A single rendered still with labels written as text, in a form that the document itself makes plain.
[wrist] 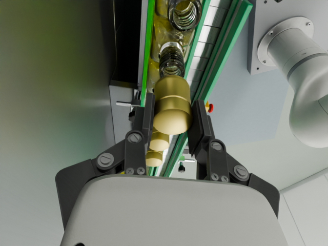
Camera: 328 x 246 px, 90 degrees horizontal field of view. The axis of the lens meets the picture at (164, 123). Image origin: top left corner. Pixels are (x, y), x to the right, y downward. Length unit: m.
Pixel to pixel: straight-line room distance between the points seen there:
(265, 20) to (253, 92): 0.39
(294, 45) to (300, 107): 0.23
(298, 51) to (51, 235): 0.74
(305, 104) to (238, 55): 0.38
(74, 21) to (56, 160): 0.17
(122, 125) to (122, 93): 0.16
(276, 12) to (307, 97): 0.32
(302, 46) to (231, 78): 0.33
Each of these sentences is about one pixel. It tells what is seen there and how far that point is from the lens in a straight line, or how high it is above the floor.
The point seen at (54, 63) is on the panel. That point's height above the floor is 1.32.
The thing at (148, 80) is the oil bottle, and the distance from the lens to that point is 0.27.
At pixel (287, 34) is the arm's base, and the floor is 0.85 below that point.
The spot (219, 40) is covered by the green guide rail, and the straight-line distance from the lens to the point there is 0.45.
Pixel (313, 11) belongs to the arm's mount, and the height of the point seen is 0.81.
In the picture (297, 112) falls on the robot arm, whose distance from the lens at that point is 0.60.
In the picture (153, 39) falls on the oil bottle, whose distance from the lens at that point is 0.24.
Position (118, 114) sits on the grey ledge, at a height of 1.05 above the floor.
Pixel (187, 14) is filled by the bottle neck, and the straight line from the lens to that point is 0.20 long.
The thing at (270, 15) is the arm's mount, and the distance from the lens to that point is 0.78.
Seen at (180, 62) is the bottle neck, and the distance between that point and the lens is 0.19.
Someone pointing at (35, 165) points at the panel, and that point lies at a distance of 0.20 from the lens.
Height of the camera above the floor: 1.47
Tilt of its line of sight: 41 degrees down
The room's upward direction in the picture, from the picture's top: 179 degrees counter-clockwise
